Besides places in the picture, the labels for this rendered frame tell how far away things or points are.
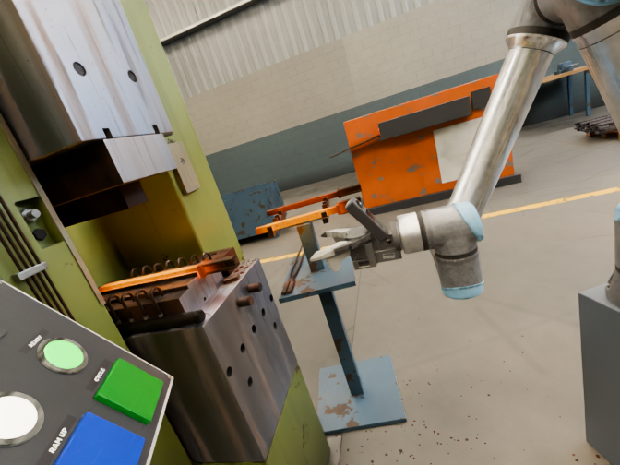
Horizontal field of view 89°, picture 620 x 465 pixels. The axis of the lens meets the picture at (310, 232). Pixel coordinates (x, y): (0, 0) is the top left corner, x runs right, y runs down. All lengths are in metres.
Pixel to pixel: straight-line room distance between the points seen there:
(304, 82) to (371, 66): 1.60
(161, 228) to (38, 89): 0.59
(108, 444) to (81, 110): 0.59
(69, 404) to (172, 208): 0.81
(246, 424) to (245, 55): 8.47
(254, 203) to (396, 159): 1.99
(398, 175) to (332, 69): 4.61
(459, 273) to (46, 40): 0.93
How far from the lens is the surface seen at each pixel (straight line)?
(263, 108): 8.72
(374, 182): 4.27
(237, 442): 1.05
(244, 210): 4.62
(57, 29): 0.87
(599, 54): 0.78
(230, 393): 0.92
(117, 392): 0.51
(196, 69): 9.47
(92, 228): 1.35
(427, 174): 4.30
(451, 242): 0.74
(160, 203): 1.21
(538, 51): 0.86
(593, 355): 1.32
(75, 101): 0.81
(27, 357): 0.50
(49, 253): 0.84
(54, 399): 0.48
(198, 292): 0.91
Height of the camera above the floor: 1.25
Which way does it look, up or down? 17 degrees down
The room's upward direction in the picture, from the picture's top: 18 degrees counter-clockwise
